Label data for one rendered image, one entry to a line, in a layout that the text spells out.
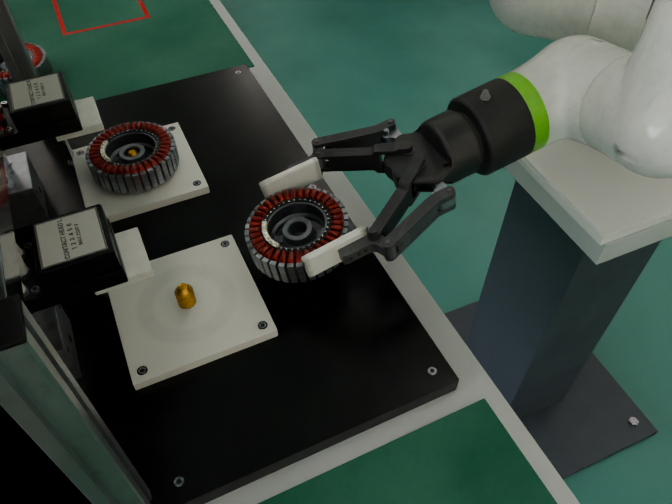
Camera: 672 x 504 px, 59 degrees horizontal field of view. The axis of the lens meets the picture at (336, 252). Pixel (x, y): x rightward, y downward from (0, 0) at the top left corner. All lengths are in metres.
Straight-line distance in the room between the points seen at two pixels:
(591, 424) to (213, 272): 1.07
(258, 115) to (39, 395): 0.61
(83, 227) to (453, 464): 0.40
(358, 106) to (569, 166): 1.47
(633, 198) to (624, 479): 0.81
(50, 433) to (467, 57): 2.37
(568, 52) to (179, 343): 0.51
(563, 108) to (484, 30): 2.15
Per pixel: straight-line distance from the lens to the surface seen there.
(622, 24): 0.82
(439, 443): 0.60
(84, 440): 0.42
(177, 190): 0.78
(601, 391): 1.58
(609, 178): 0.87
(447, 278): 1.69
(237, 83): 0.98
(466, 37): 2.74
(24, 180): 0.80
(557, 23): 0.83
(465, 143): 0.63
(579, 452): 1.49
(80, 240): 0.55
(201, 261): 0.69
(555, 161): 0.87
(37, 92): 0.75
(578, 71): 0.67
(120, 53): 1.14
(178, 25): 1.20
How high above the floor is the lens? 1.29
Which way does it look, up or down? 49 degrees down
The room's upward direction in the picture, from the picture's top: straight up
